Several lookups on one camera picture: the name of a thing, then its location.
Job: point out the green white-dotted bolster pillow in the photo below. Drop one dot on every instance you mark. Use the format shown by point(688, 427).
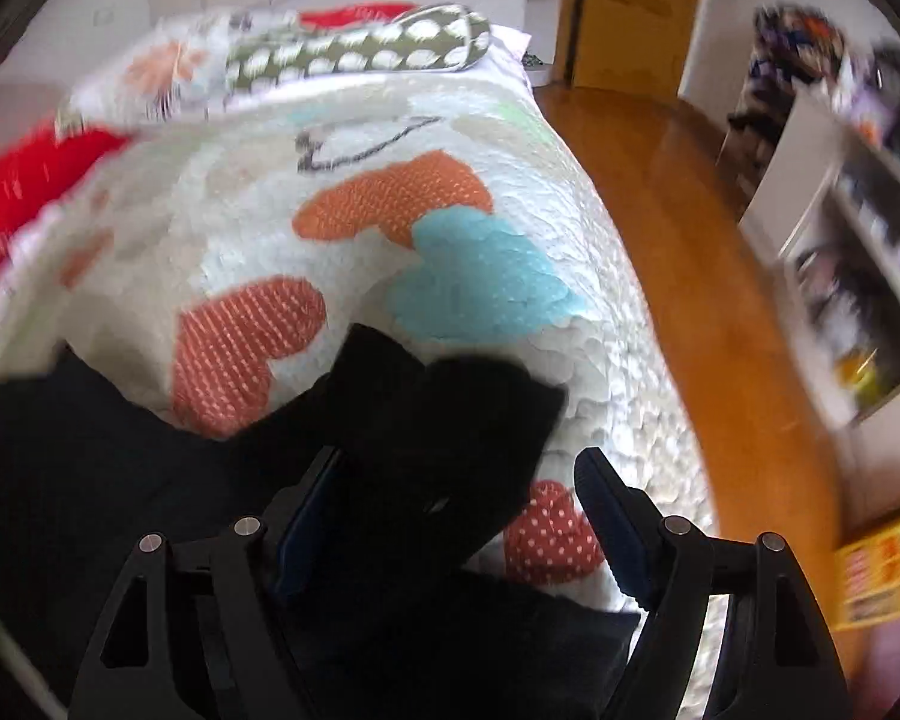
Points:
point(390, 45)

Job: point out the small red pillow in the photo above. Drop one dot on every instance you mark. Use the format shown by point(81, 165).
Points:
point(352, 14)

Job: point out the white bed sheet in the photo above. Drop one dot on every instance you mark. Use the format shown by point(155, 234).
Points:
point(511, 52)

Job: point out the floral white pillow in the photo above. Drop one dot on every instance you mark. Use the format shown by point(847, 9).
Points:
point(157, 75)

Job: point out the wooden door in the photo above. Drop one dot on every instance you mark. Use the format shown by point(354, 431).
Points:
point(630, 7)

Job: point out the black pants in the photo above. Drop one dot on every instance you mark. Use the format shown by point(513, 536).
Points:
point(435, 420)

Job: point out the pile of clutter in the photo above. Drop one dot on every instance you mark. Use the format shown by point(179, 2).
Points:
point(802, 52)

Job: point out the large red pillow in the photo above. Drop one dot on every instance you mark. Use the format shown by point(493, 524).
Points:
point(22, 180)

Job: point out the white shelf unit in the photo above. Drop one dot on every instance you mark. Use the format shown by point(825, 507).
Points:
point(855, 255)

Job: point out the white heart-print quilt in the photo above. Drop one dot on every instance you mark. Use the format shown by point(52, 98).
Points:
point(495, 157)

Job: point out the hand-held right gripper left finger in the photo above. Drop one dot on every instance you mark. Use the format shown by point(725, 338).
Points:
point(306, 536)

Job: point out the yellow box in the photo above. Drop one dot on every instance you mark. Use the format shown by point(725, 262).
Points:
point(881, 574)

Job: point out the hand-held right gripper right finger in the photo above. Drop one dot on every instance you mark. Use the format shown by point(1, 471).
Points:
point(613, 529)

